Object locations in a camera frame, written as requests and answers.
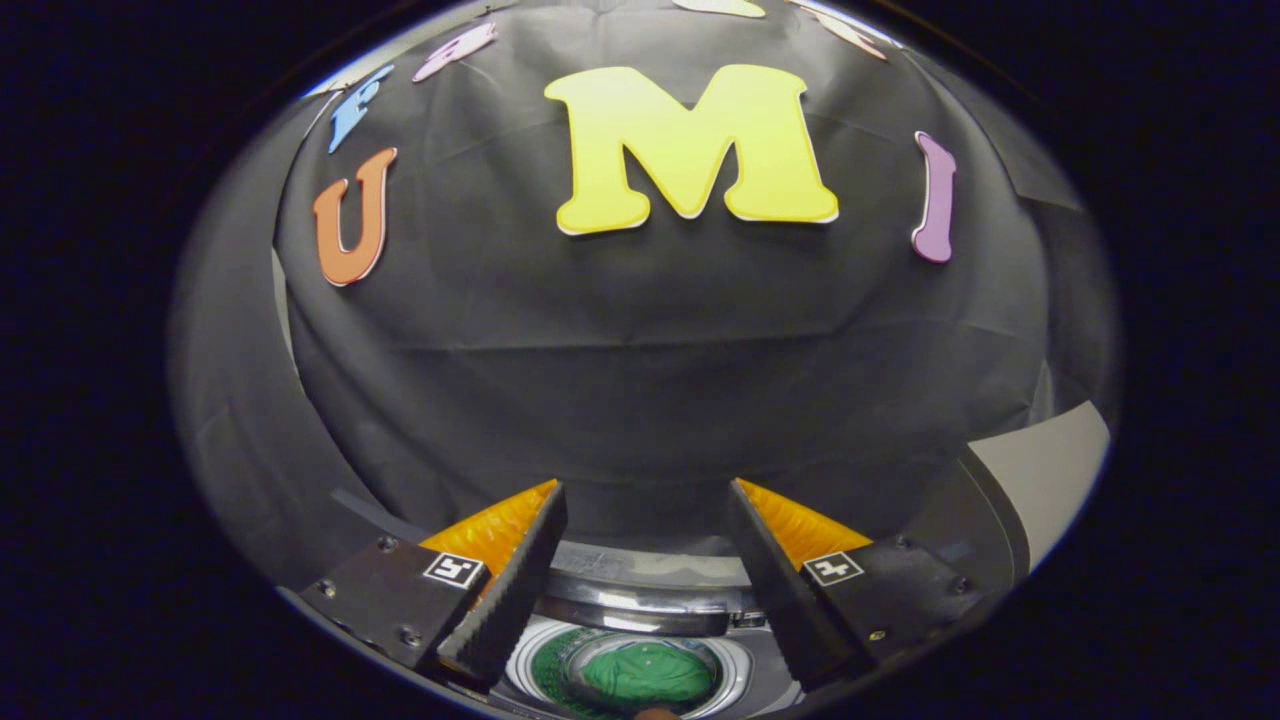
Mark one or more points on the grey washing machine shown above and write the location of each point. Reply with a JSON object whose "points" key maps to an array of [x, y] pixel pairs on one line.
{"points": [[742, 662]]}

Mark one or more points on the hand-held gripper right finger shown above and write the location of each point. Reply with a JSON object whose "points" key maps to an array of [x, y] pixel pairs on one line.
{"points": [[775, 590]]}

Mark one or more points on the beige cabinet with dark top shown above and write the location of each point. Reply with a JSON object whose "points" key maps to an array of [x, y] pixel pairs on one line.
{"points": [[1050, 470]]}

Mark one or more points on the dark washing machine lid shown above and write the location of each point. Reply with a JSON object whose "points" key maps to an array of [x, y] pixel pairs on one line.
{"points": [[640, 585]]}

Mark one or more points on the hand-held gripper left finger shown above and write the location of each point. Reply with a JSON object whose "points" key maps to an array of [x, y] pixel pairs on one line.
{"points": [[505, 590]]}

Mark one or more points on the green polo shirt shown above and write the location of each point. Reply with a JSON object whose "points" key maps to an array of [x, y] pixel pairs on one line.
{"points": [[650, 675]]}

